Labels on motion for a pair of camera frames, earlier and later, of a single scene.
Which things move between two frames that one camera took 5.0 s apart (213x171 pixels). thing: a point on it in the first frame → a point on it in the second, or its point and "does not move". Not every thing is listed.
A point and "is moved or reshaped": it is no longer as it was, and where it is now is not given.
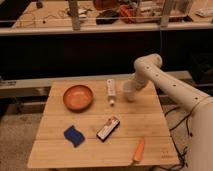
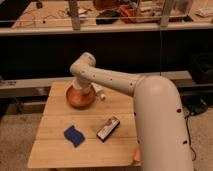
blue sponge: x=74 y=135 does not move
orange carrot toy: x=139 y=151 does not move
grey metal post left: x=74 y=13 does not move
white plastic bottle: x=111 y=89 → x=98 y=90
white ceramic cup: x=130 y=88 is moved or reshaped
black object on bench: x=107 y=17 does not move
